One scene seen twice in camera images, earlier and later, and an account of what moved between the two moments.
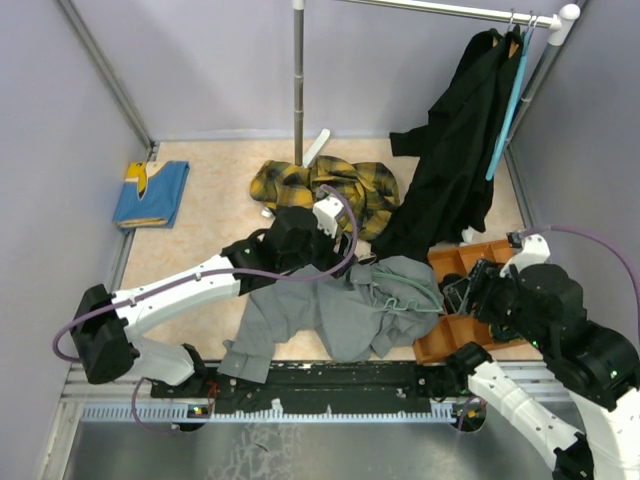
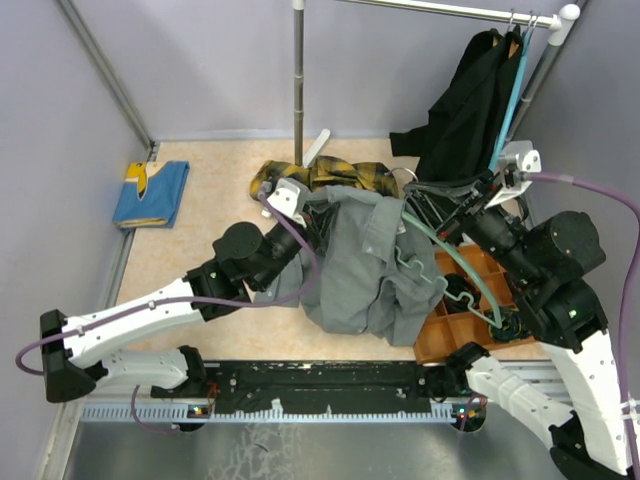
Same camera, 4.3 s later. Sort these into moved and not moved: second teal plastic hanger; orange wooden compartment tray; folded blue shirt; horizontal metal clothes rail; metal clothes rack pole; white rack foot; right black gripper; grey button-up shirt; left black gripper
Moved: right black gripper; grey button-up shirt; left black gripper
Not moved: horizontal metal clothes rail; metal clothes rack pole; folded blue shirt; second teal plastic hanger; orange wooden compartment tray; white rack foot
